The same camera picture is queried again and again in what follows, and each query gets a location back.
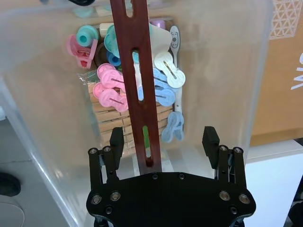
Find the blue figure-eight bag clip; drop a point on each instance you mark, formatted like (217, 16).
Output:
(174, 128)
(161, 76)
(164, 97)

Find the blue round plastic cap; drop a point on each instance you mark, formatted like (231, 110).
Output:
(113, 58)

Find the brown cardboard box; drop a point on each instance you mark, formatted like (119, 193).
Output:
(281, 82)

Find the white paper sheet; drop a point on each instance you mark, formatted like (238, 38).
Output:
(159, 40)

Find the small cream cylinder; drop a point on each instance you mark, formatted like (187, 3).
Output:
(104, 28)

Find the pack of wooden clothespins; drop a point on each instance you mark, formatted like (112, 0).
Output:
(111, 123)

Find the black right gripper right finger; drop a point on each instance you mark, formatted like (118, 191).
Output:
(210, 146)

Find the teal round plastic cap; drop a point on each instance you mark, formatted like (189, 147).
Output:
(85, 35)

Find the white figure-eight bag clip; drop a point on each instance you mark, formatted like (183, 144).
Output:
(174, 74)

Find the black object behind bin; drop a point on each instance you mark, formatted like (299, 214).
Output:
(80, 2)

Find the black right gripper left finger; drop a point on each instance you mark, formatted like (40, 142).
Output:
(117, 146)

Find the clear plastic storage bin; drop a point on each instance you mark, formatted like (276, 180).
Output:
(47, 106)

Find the purple plastic cup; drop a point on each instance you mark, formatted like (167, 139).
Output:
(158, 24)

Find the black rounded object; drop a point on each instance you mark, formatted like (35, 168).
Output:
(8, 184)

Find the pink figure-eight bag clip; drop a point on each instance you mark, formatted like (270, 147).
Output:
(106, 95)
(107, 74)

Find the green plastic piece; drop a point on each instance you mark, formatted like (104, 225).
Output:
(145, 139)

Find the brown round plastic piece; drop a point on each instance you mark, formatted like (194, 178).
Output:
(101, 54)

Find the dark red slotted spatula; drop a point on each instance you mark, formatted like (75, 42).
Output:
(125, 35)

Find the large pink plastic clip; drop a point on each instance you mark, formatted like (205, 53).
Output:
(75, 47)

